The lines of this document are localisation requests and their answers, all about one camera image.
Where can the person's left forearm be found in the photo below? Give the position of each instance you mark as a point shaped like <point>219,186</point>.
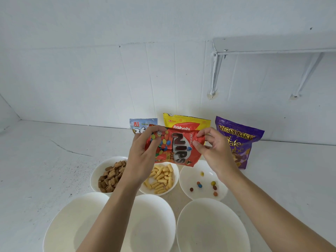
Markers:
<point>112,215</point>

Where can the pile of yellow stick snacks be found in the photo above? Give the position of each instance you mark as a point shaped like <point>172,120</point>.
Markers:
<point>160,179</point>

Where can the person's right forearm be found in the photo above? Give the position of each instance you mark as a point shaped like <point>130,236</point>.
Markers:
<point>267,217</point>

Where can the purple snack bag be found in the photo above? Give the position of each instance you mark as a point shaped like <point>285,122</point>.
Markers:
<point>240,144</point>

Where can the person's left thumb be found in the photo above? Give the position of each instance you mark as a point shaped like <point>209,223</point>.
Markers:
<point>153,145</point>

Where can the blue snack packet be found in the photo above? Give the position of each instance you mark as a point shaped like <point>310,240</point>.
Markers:
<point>143,124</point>

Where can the yellow snack bag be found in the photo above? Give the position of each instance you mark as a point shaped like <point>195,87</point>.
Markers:
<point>183,120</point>

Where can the red candy packet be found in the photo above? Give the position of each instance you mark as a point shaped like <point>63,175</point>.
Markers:
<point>178,146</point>

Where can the white shelf bracket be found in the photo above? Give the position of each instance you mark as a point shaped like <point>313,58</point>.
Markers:
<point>308,73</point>
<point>215,73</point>

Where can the person's right hand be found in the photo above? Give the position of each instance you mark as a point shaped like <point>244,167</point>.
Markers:
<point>219,154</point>

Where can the pile of brown square snacks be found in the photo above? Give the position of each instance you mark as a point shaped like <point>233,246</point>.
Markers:
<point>111,177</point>

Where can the white wall shelf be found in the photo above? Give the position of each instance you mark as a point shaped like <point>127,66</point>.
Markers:
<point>273,43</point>

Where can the scattered colourful round candies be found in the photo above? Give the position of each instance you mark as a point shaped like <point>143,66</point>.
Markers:
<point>213,183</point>

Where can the large white bowl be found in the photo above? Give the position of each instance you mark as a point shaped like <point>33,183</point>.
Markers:
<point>152,223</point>
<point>70,223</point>
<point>210,225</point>

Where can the person's left hand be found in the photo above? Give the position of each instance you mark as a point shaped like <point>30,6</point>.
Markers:
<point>140,157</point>

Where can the small white bowl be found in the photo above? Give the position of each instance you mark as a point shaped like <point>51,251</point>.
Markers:
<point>174,178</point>
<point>98,170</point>
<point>207,178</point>

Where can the person's right thumb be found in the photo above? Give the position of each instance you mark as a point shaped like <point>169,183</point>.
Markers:
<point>200,150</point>

